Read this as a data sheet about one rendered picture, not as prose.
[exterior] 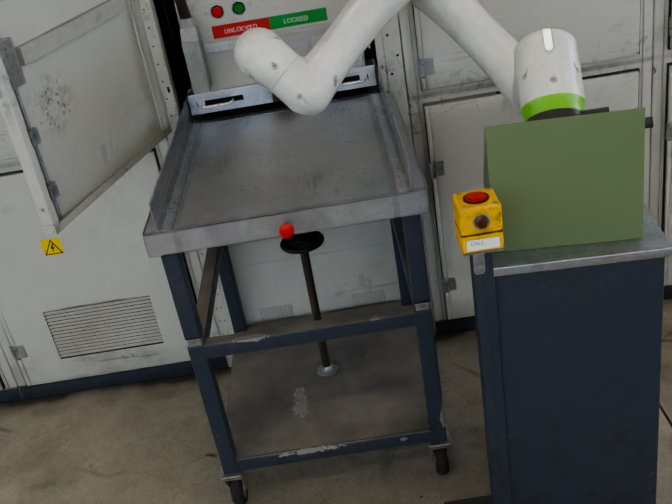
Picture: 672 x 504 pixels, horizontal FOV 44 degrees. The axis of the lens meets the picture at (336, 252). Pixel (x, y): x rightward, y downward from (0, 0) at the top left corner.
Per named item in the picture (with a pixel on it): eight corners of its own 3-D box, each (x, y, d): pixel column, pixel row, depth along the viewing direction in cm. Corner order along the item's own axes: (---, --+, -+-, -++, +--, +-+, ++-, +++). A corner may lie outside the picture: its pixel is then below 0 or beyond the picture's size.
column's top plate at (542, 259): (628, 187, 190) (628, 179, 189) (673, 256, 162) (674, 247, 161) (463, 208, 194) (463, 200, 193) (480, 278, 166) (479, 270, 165)
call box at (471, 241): (504, 250, 160) (501, 202, 155) (463, 257, 160) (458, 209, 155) (495, 231, 167) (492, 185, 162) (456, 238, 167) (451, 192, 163)
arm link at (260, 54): (251, 13, 175) (220, 56, 176) (299, 51, 176) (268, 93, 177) (257, 21, 189) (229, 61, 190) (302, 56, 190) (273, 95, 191)
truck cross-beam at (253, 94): (377, 85, 240) (374, 64, 238) (191, 115, 242) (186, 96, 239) (375, 80, 245) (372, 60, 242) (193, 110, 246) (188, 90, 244)
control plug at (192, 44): (211, 92, 229) (196, 28, 221) (193, 95, 229) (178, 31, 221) (213, 83, 236) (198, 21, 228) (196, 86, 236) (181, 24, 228)
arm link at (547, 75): (582, 133, 179) (570, 53, 184) (591, 103, 164) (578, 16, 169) (520, 140, 181) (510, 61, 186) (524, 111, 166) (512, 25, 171)
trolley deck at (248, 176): (430, 212, 181) (427, 187, 178) (148, 258, 183) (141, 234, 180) (395, 111, 241) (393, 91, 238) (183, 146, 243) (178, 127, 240)
